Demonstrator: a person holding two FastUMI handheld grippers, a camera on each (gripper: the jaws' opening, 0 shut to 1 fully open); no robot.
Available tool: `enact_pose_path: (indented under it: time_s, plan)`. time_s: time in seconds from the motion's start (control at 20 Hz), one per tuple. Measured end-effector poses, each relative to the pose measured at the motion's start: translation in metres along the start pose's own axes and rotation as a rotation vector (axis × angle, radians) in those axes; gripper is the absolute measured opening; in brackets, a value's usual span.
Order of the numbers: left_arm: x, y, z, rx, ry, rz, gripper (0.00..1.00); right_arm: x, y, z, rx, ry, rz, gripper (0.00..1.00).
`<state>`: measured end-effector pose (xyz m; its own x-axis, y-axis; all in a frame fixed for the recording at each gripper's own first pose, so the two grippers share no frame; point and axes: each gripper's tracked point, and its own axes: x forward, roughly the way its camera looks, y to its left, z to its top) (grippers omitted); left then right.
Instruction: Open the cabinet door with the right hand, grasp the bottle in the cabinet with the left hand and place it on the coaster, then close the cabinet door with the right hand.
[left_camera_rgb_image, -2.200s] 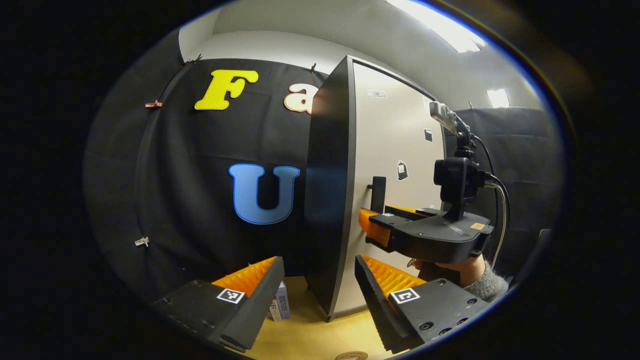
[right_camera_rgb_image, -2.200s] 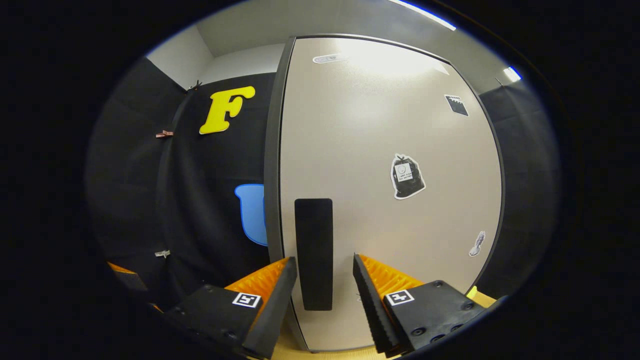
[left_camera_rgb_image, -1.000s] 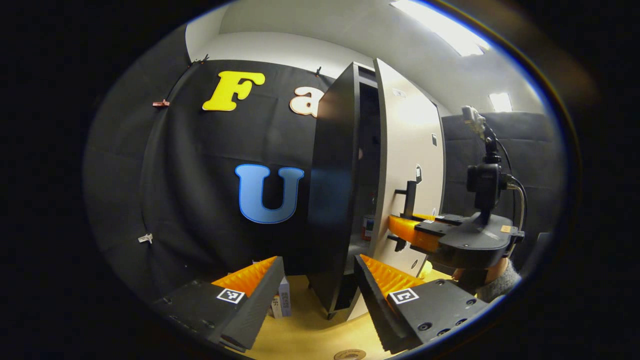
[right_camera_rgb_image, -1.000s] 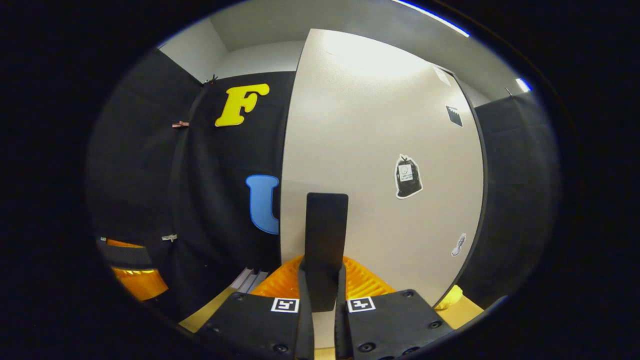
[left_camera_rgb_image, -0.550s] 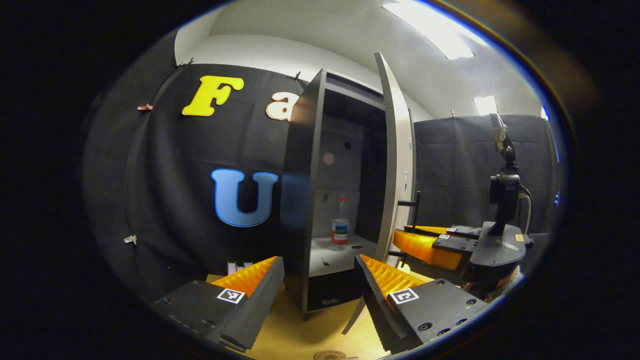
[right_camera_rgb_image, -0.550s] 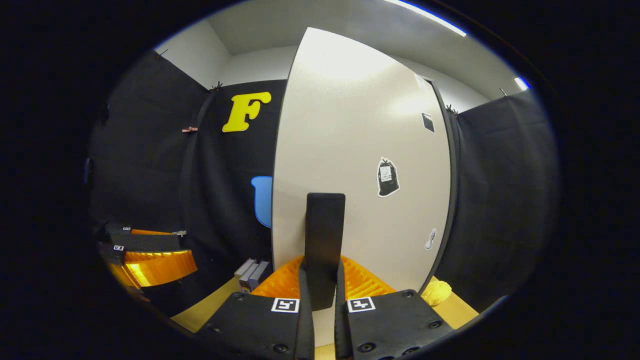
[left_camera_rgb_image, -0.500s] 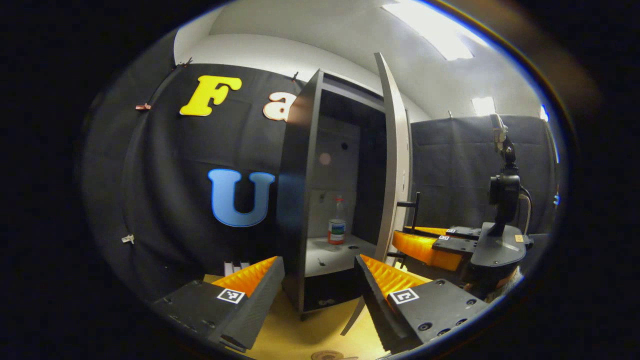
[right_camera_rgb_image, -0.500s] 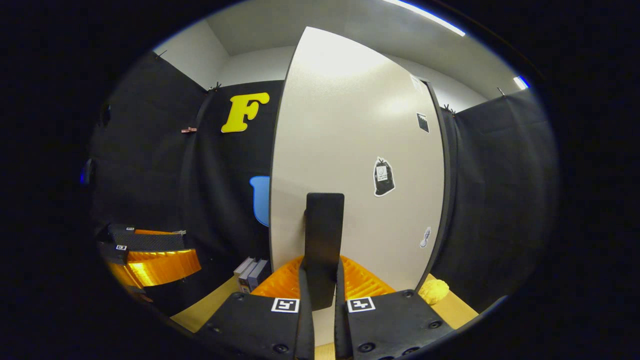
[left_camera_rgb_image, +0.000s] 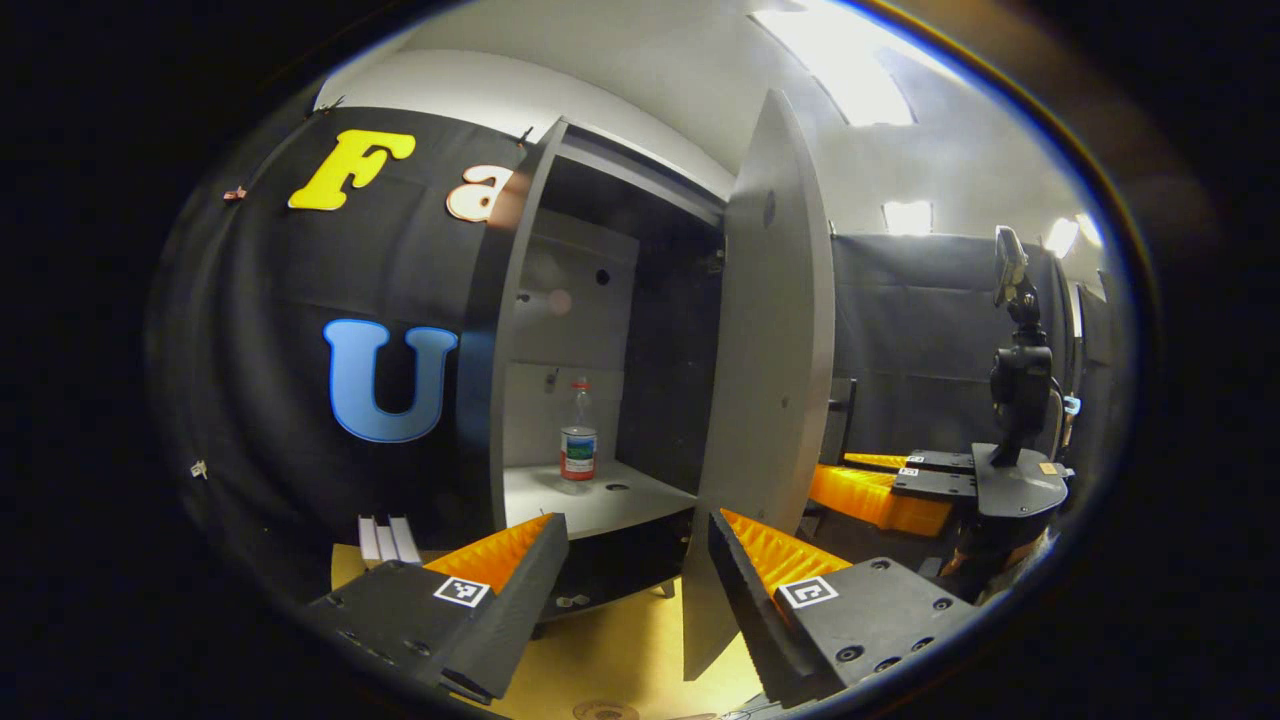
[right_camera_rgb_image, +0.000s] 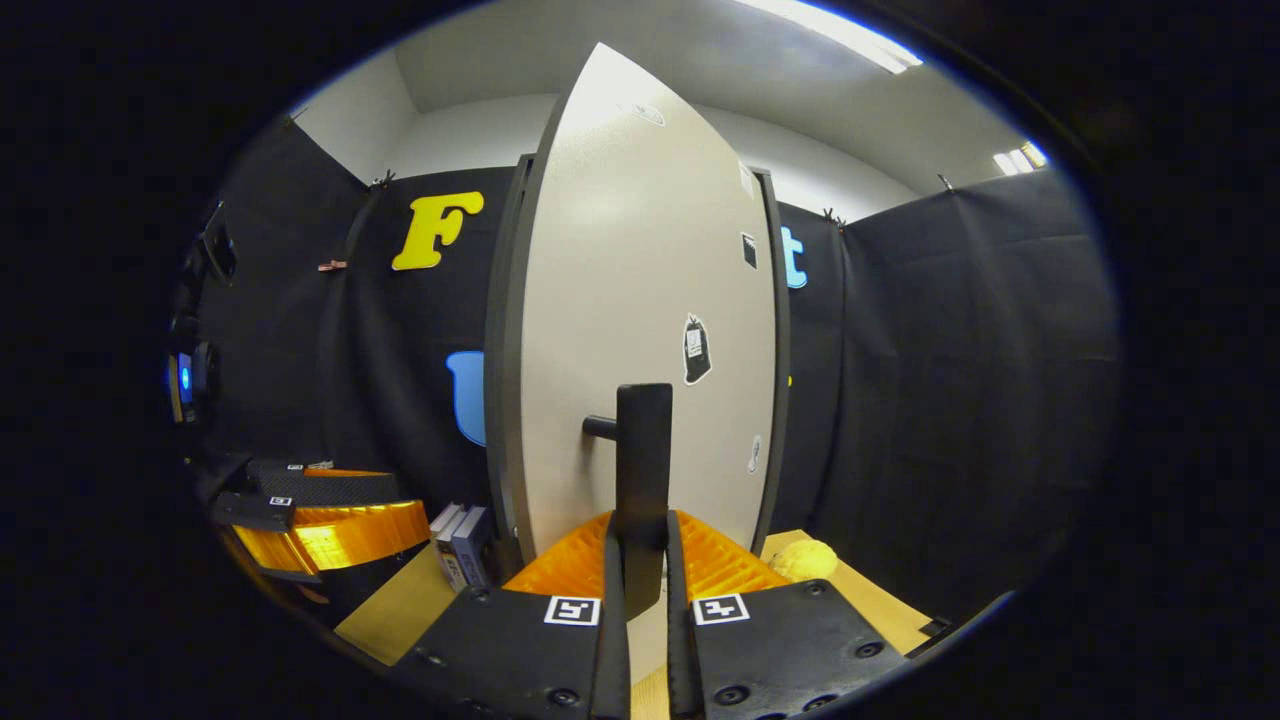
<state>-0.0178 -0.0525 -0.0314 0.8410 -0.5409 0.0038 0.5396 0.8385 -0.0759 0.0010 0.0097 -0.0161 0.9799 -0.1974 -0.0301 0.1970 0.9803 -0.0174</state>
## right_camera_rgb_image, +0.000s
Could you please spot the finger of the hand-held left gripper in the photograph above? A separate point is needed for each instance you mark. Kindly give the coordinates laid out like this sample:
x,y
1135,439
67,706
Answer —
x,y
340,535
340,488

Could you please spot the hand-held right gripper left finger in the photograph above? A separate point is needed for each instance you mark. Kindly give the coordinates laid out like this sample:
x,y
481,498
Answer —
x,y
612,650

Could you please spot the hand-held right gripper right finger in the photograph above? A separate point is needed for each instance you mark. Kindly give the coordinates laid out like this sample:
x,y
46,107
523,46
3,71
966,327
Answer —
x,y
680,650

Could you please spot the dark grey cabinet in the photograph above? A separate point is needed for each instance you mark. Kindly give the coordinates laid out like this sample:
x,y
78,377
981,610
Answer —
x,y
782,350

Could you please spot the beige cabinet door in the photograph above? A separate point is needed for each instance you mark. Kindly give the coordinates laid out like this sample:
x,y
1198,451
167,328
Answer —
x,y
620,280

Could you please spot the grey blue small box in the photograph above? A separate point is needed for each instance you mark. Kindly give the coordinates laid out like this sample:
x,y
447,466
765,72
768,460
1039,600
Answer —
x,y
472,548

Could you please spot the yellow round bun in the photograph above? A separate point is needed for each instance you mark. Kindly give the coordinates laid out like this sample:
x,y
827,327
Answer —
x,y
805,560

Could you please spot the black table clamp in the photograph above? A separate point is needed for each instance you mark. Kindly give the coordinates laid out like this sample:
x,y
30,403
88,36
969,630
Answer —
x,y
935,628

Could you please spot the black backdrop cloth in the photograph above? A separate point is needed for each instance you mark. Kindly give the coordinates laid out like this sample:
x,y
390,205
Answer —
x,y
950,400

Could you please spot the small ceiling light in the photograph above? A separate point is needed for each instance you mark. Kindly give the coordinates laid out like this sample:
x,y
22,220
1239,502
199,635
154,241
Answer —
x,y
1020,158

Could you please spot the long ceiling light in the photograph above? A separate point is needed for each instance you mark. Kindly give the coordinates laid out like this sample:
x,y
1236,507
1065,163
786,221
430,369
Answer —
x,y
850,35

